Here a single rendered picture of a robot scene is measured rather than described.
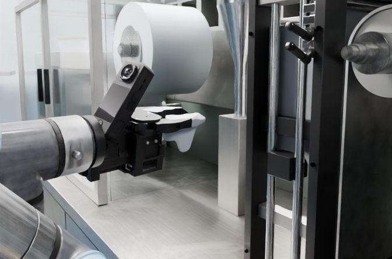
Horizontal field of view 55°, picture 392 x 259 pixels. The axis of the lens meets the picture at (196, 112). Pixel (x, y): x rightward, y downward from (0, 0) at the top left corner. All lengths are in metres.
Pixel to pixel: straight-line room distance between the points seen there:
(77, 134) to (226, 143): 0.64
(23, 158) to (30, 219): 0.12
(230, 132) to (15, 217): 0.78
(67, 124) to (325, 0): 0.38
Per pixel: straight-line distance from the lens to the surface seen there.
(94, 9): 1.11
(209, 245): 0.93
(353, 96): 0.73
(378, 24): 0.69
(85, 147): 0.49
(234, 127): 1.02
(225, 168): 1.08
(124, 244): 0.95
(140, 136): 0.54
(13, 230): 0.33
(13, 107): 3.66
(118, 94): 0.53
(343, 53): 0.58
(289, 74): 0.66
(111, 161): 0.54
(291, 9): 1.30
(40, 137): 0.46
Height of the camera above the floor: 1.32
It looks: 8 degrees down
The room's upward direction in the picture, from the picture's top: straight up
